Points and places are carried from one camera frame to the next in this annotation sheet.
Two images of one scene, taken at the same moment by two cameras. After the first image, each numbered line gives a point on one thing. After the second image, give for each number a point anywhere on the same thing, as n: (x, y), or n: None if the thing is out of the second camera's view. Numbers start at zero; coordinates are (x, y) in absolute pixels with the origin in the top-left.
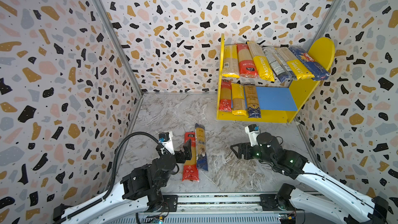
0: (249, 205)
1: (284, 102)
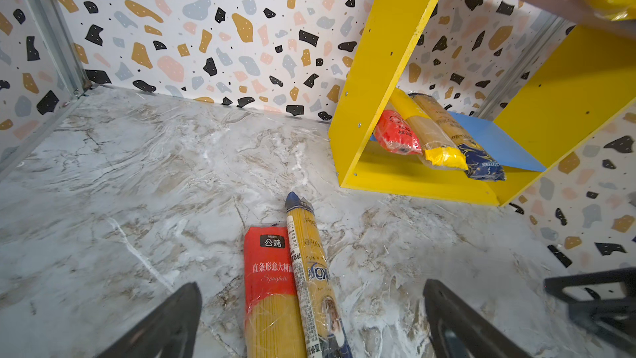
0: None
1: (588, 74)
